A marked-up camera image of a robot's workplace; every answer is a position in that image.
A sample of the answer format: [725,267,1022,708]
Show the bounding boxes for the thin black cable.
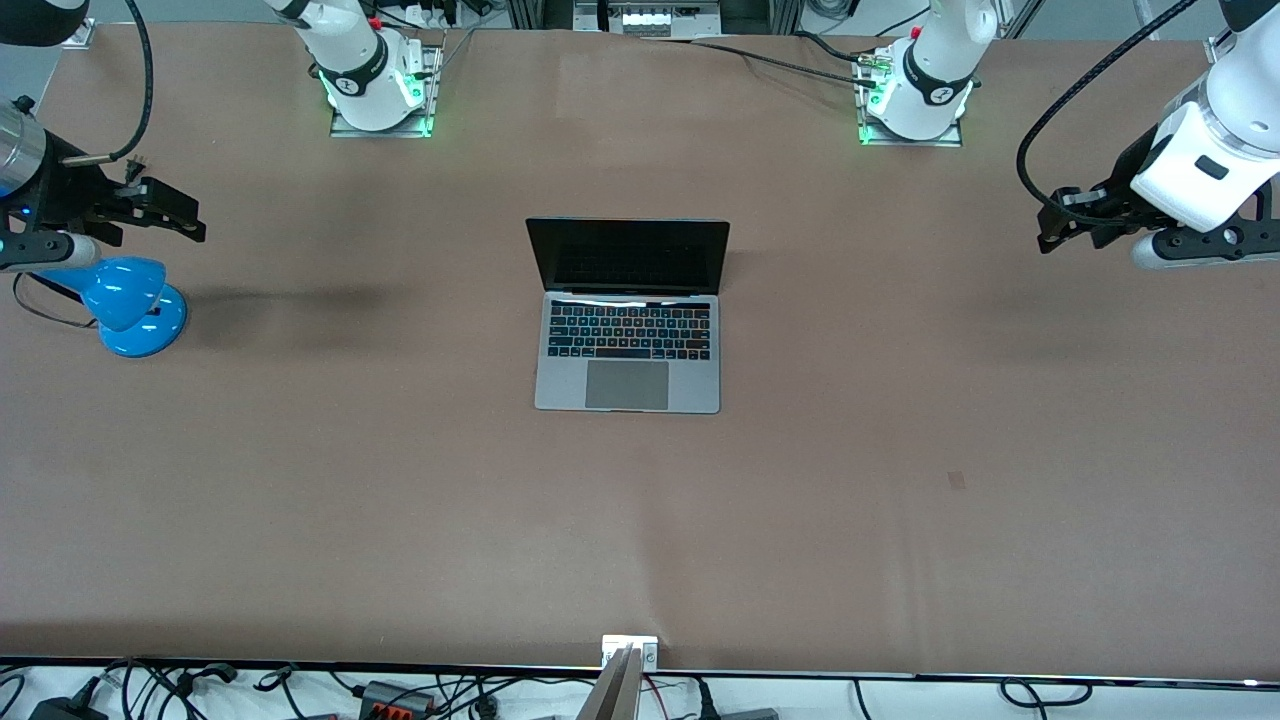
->
[793,30,876,67]

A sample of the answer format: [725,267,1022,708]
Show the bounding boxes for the black lamp cord with plug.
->
[12,153,153,331]

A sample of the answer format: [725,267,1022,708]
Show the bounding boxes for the tangled black cables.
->
[105,658,241,720]

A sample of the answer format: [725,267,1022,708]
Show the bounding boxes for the blue desk lamp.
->
[38,256,189,359]

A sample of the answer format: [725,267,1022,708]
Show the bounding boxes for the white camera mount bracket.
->
[601,634,660,671]

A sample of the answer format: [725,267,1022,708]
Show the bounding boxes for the black looped cable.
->
[1000,677,1067,709]

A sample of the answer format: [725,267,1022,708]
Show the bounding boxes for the thick black braided cable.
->
[640,35,881,91]

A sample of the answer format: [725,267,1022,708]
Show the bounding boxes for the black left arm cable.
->
[1016,0,1201,223]

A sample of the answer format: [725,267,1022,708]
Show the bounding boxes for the black power brick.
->
[28,695,109,720]

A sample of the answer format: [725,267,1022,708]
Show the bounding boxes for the black adapter with orange clips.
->
[358,680,438,719]

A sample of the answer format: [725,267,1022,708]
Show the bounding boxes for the white power strip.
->
[385,0,463,29]

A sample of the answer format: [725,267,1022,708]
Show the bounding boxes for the grey electrical terminal box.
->
[573,0,723,37]

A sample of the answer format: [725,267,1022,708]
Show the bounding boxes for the aluminium profile bar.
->
[575,645,643,720]

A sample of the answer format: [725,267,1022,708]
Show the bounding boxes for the silver laptop with black keyboard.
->
[525,217,731,415]

